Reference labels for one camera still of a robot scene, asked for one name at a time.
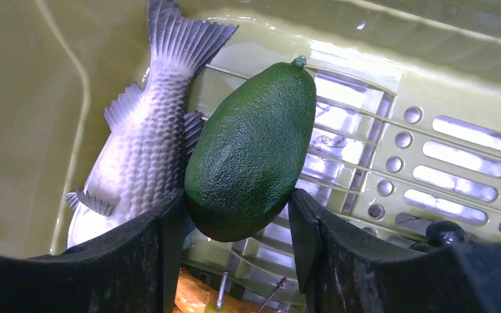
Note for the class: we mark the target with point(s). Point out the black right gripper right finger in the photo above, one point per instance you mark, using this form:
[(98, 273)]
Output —
[(342, 268)]

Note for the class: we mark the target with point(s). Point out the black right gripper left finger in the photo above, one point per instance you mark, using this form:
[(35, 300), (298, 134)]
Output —
[(131, 268)]

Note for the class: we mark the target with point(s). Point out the toy fish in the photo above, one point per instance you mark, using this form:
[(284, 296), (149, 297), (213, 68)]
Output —
[(151, 134)]

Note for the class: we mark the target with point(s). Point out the green toy avocado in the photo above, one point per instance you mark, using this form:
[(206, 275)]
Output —
[(251, 152)]

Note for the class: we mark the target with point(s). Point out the dark blue toy grapes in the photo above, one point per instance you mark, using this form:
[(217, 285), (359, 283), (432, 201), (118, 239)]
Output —
[(439, 234)]

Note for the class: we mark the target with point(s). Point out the green plastic bin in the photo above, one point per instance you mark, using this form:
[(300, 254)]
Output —
[(407, 132)]

